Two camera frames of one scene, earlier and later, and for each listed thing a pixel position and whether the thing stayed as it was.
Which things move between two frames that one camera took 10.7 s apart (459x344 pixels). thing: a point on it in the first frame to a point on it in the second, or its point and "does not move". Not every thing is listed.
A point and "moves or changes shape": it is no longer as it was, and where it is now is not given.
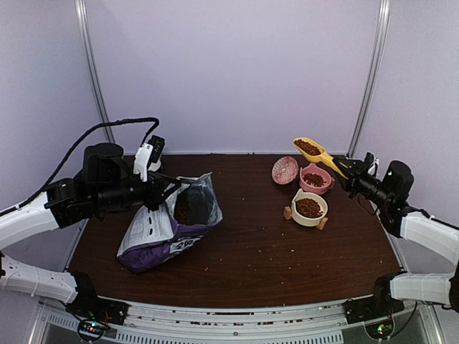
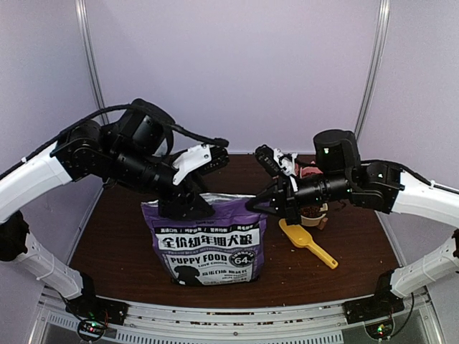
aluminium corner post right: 376,59 does not move
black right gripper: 353,173 to 284,204
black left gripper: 155,194 to 176,207
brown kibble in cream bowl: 308,208 does not move
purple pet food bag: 180,221 moves or changes shape
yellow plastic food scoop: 315,152 to 300,238
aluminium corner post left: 81,15 does not move
